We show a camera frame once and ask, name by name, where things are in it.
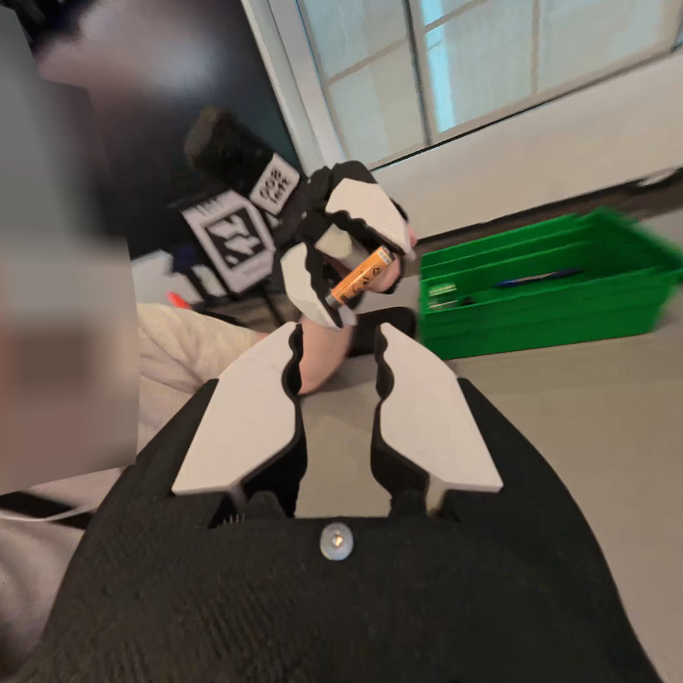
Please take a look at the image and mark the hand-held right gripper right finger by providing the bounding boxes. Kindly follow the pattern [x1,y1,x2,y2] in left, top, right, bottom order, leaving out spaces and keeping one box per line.
[371,322,504,510]

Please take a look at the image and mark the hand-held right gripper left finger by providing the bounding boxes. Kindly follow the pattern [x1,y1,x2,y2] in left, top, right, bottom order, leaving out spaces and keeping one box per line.
[171,321,309,510]

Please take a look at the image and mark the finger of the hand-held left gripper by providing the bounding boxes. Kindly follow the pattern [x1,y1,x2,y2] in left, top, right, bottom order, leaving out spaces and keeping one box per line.
[324,178,413,256]
[280,243,358,330]

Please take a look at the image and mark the orange battery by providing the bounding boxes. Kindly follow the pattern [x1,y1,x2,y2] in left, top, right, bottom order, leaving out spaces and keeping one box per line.
[327,245,397,310]

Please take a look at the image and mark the black oval pouch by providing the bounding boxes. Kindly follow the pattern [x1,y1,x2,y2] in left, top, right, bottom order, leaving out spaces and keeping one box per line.
[347,307,418,357]

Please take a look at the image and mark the green plastic bin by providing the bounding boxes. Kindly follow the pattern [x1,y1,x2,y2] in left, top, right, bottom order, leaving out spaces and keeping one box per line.
[419,207,683,361]

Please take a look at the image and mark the person's left forearm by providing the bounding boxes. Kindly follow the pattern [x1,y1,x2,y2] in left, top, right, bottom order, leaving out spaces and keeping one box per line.
[297,319,357,397]

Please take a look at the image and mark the grey desk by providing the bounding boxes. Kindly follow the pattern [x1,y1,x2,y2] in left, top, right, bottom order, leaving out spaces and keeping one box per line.
[297,211,683,683]

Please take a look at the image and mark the person's left hand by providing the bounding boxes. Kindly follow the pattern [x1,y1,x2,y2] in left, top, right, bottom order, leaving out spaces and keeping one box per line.
[364,225,420,295]

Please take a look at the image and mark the blue pen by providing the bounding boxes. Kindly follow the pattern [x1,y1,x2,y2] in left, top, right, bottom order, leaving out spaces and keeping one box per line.
[493,268,585,289]

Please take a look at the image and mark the gridded window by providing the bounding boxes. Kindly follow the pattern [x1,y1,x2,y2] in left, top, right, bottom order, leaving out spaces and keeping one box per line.
[240,0,683,171]

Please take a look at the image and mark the black wall screen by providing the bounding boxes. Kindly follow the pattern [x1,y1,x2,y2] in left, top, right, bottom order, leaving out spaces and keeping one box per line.
[80,0,302,262]

